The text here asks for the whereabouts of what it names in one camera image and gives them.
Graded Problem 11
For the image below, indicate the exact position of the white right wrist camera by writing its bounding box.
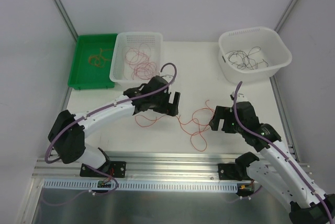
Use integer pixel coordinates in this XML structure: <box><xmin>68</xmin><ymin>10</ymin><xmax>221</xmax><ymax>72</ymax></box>
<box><xmin>230</xmin><ymin>92</ymin><xmax>249</xmax><ymax>103</ymax></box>

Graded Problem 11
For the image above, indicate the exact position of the white perforated plastic basket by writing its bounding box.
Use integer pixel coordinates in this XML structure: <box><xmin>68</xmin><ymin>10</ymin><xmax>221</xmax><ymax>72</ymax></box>
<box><xmin>109</xmin><ymin>32</ymin><xmax>163</xmax><ymax>87</ymax></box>

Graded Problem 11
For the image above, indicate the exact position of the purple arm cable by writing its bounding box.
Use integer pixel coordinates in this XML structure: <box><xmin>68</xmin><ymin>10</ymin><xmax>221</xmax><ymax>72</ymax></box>
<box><xmin>233</xmin><ymin>81</ymin><xmax>331</xmax><ymax>224</ymax></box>
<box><xmin>44</xmin><ymin>63</ymin><xmax>178</xmax><ymax>196</ymax></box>

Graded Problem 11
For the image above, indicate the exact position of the aluminium mounting rail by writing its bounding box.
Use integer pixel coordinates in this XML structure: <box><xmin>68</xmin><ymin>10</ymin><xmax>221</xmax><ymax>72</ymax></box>
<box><xmin>32</xmin><ymin>151</ymin><xmax>240</xmax><ymax>182</ymax></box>

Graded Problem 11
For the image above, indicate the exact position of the white slotted cable duct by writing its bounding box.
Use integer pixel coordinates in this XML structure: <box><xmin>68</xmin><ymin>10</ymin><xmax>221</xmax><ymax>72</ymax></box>
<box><xmin>43</xmin><ymin>179</ymin><xmax>238</xmax><ymax>193</ymax></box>

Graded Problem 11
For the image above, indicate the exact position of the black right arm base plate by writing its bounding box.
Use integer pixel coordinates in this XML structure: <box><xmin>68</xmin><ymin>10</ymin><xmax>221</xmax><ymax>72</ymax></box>
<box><xmin>218</xmin><ymin>163</ymin><xmax>239</xmax><ymax>181</ymax></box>

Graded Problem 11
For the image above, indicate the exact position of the pink wire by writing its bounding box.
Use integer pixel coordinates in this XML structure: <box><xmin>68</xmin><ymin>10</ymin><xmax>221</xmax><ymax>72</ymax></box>
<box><xmin>122</xmin><ymin>42</ymin><xmax>152</xmax><ymax>66</ymax></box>

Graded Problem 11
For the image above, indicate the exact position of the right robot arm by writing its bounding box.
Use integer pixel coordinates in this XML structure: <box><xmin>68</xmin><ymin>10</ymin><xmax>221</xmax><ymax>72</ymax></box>
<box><xmin>209</xmin><ymin>101</ymin><xmax>334</xmax><ymax>223</ymax></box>

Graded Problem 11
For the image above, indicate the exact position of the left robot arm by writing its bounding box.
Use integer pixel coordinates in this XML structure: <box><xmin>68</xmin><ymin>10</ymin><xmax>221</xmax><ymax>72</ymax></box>
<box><xmin>44</xmin><ymin>76</ymin><xmax>181</xmax><ymax>176</ymax></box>

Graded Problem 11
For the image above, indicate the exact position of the green plastic tray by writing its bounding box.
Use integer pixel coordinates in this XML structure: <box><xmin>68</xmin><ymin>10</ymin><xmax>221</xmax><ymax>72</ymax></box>
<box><xmin>68</xmin><ymin>33</ymin><xmax>117</xmax><ymax>90</ymax></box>

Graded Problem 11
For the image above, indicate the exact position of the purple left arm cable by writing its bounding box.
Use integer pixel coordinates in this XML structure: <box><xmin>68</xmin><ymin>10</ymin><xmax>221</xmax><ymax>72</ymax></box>
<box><xmin>44</xmin><ymin>63</ymin><xmax>178</xmax><ymax>196</ymax></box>

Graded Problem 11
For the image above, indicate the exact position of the white plastic tub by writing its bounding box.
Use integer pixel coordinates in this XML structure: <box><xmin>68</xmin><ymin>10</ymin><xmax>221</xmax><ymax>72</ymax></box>
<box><xmin>218</xmin><ymin>26</ymin><xmax>292</xmax><ymax>84</ymax></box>

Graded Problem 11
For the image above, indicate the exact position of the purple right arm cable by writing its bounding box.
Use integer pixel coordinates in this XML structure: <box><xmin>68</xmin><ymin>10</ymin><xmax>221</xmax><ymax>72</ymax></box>
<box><xmin>233</xmin><ymin>81</ymin><xmax>331</xmax><ymax>224</ymax></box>

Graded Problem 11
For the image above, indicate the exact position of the bundle of wires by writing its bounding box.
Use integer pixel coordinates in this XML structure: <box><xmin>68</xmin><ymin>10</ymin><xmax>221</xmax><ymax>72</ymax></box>
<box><xmin>175</xmin><ymin>99</ymin><xmax>214</xmax><ymax>153</ymax></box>

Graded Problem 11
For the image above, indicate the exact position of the orange wire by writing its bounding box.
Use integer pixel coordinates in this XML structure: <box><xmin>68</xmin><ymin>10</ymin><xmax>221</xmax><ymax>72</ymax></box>
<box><xmin>135</xmin><ymin>114</ymin><xmax>164</xmax><ymax>128</ymax></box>
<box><xmin>87</xmin><ymin>47</ymin><xmax>115</xmax><ymax>68</ymax></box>

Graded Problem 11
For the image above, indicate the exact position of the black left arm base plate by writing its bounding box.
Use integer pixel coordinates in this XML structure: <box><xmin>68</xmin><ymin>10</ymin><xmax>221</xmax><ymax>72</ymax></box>
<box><xmin>80</xmin><ymin>161</ymin><xmax>127</xmax><ymax>178</ymax></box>

